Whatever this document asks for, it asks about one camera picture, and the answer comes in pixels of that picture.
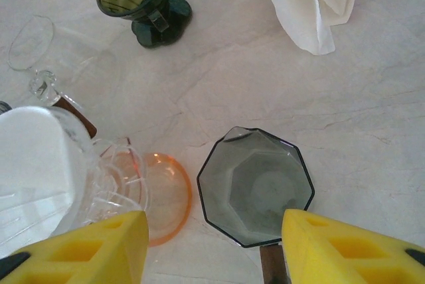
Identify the grey glass coffee dripper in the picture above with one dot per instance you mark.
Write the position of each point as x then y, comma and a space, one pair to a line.
2, 107

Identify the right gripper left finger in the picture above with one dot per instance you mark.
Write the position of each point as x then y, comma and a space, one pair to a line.
126, 231

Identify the white paper coffee filter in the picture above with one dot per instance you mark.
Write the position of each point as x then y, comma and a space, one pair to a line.
33, 151

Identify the clear glass coffee dripper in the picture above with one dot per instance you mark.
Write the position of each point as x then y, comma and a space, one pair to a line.
109, 178

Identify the orange glass server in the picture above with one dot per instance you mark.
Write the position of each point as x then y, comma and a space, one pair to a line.
172, 197

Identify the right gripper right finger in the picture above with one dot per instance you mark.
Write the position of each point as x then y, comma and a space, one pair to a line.
299, 231

